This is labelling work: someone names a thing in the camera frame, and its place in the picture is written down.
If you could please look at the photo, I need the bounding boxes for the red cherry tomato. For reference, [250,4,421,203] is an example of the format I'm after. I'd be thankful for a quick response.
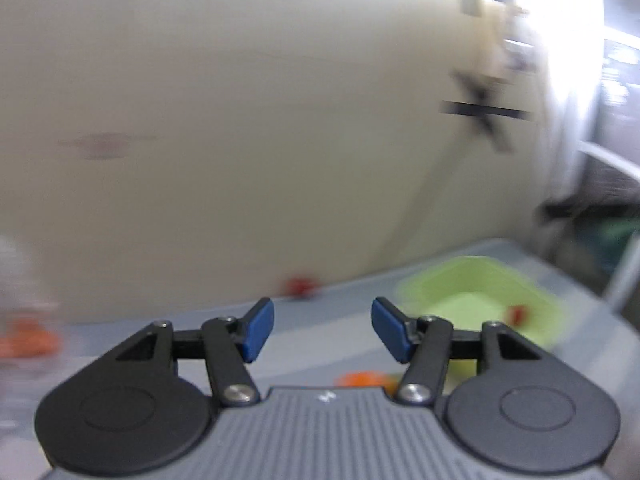
[284,275,318,299]

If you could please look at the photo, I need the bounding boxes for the black tape cross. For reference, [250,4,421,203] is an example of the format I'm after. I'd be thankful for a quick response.
[440,70,529,154]

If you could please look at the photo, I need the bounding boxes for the light green plastic basket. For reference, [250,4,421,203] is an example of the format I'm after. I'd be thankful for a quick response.
[397,256,564,349]

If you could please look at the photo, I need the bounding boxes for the orange tangerine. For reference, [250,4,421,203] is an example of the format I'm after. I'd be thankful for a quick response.
[335,370,398,391]

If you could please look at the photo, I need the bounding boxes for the red tomato in basket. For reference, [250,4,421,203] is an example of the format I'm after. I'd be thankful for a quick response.
[506,304,528,327]

